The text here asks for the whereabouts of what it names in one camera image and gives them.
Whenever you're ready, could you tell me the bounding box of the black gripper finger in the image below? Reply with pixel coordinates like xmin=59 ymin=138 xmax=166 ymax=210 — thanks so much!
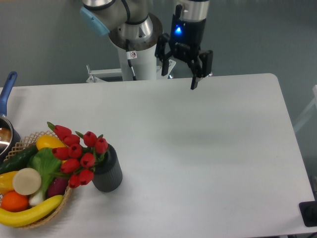
xmin=188 ymin=50 xmax=213 ymax=90
xmin=155 ymin=34 xmax=173 ymax=76

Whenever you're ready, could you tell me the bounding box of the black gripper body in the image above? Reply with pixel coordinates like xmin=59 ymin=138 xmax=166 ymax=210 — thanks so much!
xmin=170 ymin=18 xmax=206 ymax=62

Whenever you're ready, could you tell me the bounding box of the red tulip bouquet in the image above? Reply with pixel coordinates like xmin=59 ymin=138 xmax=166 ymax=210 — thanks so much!
xmin=47 ymin=122 xmax=109 ymax=188

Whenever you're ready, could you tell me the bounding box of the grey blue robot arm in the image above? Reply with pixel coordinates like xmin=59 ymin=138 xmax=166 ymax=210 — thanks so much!
xmin=80 ymin=0 xmax=213 ymax=89

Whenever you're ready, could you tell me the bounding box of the dark grey ribbed vase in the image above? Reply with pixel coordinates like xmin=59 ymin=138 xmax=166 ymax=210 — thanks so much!
xmin=92 ymin=145 xmax=123 ymax=192

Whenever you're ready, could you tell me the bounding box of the yellow squash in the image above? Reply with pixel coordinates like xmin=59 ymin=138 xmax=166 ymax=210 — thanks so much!
xmin=36 ymin=134 xmax=66 ymax=150

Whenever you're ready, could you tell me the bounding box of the woven wicker basket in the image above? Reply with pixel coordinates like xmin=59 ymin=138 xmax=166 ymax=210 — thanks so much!
xmin=0 ymin=131 xmax=71 ymax=229

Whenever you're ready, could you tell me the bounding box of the green bok choy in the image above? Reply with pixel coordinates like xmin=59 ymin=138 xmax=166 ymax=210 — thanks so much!
xmin=27 ymin=148 xmax=61 ymax=207

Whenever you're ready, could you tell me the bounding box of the purple sweet potato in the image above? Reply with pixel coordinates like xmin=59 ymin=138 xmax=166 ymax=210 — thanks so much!
xmin=47 ymin=178 xmax=68 ymax=198

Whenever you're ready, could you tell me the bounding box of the black device at table edge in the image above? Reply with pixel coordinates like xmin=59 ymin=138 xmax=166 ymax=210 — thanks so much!
xmin=299 ymin=201 xmax=317 ymax=227

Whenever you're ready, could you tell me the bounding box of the green cucumber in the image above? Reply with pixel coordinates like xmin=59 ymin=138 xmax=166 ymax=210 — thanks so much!
xmin=0 ymin=145 xmax=38 ymax=174

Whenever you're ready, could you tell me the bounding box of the beige round disc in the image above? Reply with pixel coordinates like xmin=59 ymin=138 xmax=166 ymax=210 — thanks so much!
xmin=12 ymin=168 xmax=42 ymax=195

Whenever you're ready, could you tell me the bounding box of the yellow bell pepper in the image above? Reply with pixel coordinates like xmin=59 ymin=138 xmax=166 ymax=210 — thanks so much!
xmin=0 ymin=171 xmax=18 ymax=194

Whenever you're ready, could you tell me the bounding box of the orange fruit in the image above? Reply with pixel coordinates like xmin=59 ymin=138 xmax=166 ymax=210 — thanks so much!
xmin=0 ymin=191 xmax=29 ymax=212

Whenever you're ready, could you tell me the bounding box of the yellow banana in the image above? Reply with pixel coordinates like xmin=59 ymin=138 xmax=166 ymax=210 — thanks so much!
xmin=0 ymin=195 xmax=63 ymax=228

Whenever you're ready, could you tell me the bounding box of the white frame at right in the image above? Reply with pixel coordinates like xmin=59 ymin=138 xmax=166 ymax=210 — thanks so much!
xmin=293 ymin=85 xmax=317 ymax=133

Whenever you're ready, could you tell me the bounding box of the blue handled saucepan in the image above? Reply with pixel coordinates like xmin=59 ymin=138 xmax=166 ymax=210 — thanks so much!
xmin=0 ymin=71 xmax=20 ymax=164

